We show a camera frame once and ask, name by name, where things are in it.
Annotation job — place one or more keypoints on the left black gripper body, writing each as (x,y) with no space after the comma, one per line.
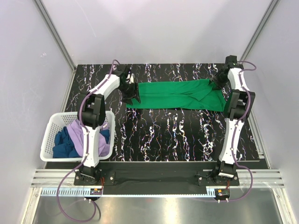
(128,91)

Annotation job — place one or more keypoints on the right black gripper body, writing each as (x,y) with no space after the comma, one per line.
(220,79)

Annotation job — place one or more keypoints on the green t shirt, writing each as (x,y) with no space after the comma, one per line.
(192,95)

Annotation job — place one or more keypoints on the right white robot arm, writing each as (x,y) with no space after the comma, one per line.
(236,110)

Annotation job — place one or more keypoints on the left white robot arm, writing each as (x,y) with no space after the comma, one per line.
(92,114)

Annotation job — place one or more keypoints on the lilac t shirt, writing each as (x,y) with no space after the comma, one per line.
(76,134)

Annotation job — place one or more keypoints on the white plastic laundry basket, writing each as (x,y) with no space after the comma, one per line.
(57,122)

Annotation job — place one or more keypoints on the dark blue t shirt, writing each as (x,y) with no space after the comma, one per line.
(63,144)

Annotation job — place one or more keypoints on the left orange connector box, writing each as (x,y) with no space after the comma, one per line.
(96,191)

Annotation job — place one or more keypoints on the orange connector box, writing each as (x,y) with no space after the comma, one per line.
(222,192)
(96,191)

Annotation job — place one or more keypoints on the right orange connector box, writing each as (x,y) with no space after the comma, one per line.
(222,192)

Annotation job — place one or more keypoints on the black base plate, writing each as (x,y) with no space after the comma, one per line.
(190,186)

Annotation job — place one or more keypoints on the right aluminium frame post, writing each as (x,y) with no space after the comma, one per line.
(258,31)

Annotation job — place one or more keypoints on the aluminium frame post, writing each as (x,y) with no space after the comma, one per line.
(258,31)
(53,31)

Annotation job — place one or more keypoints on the left aluminium frame post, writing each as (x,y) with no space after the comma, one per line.
(53,31)

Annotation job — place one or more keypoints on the aluminium front rail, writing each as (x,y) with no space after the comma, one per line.
(261,178)

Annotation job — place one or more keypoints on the white slotted cable duct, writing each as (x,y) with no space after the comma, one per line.
(85,192)

